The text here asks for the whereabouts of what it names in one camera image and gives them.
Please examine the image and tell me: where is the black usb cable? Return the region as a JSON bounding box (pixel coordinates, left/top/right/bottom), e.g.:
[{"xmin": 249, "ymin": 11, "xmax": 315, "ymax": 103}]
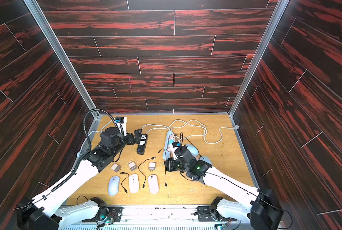
[
  {"xmin": 120, "ymin": 170, "xmax": 130, "ymax": 192},
  {"xmin": 138, "ymin": 156, "xmax": 157, "ymax": 189}
]

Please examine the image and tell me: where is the black cable of pink mouse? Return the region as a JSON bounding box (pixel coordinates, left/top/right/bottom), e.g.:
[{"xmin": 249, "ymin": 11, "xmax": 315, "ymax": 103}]
[{"xmin": 158, "ymin": 148, "xmax": 169, "ymax": 187}]

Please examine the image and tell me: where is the pink mouse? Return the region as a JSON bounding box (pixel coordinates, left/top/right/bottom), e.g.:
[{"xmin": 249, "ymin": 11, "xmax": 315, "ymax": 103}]
[
  {"xmin": 129, "ymin": 173, "xmax": 140, "ymax": 194},
  {"xmin": 148, "ymin": 174, "xmax": 159, "ymax": 195}
]

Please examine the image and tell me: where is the pink charger adapter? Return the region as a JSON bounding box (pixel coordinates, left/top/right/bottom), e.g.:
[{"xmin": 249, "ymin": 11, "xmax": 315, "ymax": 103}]
[
  {"xmin": 128, "ymin": 162, "xmax": 137, "ymax": 171},
  {"xmin": 111, "ymin": 163, "xmax": 121, "ymax": 173}
]

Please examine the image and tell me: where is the white mouse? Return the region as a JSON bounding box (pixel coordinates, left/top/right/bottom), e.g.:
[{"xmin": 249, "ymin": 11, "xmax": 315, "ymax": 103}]
[{"xmin": 108, "ymin": 175, "xmax": 120, "ymax": 196}]

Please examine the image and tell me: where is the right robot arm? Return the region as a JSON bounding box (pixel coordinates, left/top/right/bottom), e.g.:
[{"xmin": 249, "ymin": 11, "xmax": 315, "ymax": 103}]
[{"xmin": 163, "ymin": 146, "xmax": 284, "ymax": 230}]

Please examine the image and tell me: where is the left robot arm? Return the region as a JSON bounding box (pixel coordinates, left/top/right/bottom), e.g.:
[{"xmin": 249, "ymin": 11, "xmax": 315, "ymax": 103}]
[{"xmin": 16, "ymin": 127, "xmax": 142, "ymax": 230}]

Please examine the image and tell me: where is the light blue mouse right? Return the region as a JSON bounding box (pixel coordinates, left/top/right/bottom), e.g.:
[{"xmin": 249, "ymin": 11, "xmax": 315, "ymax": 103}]
[{"xmin": 200, "ymin": 156, "xmax": 212, "ymax": 165}]

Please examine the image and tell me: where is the light blue mouse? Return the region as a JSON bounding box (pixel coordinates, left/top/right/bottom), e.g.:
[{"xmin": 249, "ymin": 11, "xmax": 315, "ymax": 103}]
[
  {"xmin": 185, "ymin": 144, "xmax": 199, "ymax": 156},
  {"xmin": 200, "ymin": 156, "xmax": 212, "ymax": 165}
]

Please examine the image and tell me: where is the light blue mouse upper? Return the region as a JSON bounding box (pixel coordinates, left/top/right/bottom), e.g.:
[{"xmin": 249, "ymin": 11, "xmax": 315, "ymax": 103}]
[{"xmin": 185, "ymin": 144, "xmax": 199, "ymax": 156}]

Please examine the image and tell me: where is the white power strip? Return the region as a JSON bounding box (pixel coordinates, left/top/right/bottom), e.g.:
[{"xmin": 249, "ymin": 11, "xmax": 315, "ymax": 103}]
[{"xmin": 162, "ymin": 130, "xmax": 175, "ymax": 160}]

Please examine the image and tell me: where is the black power strip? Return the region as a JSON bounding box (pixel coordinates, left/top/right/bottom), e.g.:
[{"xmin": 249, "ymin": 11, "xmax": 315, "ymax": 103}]
[{"xmin": 136, "ymin": 134, "xmax": 148, "ymax": 155}]

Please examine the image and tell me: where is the white power cable right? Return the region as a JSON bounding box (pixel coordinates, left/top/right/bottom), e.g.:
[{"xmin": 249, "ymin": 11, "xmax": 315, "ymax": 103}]
[{"xmin": 142, "ymin": 119, "xmax": 240, "ymax": 145}]

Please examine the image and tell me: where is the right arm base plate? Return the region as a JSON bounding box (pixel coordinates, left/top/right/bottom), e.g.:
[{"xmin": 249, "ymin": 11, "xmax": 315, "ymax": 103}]
[{"xmin": 193, "ymin": 206, "xmax": 236, "ymax": 222}]

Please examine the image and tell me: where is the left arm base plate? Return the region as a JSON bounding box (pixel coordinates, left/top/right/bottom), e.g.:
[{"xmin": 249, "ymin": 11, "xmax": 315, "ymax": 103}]
[{"xmin": 82, "ymin": 206, "xmax": 124, "ymax": 224}]

